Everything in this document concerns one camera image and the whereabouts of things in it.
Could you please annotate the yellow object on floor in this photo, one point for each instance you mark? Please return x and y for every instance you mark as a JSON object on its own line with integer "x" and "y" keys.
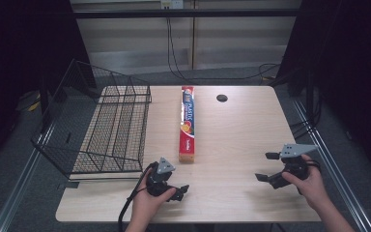
{"x": 34, "y": 103}

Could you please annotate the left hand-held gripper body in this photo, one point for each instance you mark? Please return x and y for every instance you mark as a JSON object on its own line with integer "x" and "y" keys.
{"x": 159, "y": 180}

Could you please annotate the dark curtain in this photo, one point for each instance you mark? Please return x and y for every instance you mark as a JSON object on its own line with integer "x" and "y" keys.
{"x": 351, "y": 71}
{"x": 19, "y": 64}

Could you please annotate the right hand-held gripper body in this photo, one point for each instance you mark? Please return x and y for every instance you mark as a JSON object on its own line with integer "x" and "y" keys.
{"x": 294, "y": 161}

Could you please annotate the person's left hand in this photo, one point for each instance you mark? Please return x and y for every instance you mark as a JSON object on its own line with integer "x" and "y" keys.
{"x": 145, "y": 206}

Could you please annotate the white wall power outlet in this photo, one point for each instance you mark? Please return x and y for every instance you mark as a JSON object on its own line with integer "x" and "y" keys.
{"x": 172, "y": 4}

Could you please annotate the long red plastic wrap box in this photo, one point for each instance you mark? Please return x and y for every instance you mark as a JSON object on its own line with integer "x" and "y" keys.
{"x": 187, "y": 125}

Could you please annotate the person's right hand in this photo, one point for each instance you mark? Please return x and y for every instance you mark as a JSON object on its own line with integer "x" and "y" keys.
{"x": 309, "y": 187}

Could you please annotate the black horizontal frame bar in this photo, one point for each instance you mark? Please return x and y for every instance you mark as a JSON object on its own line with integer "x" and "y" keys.
{"x": 186, "y": 13}

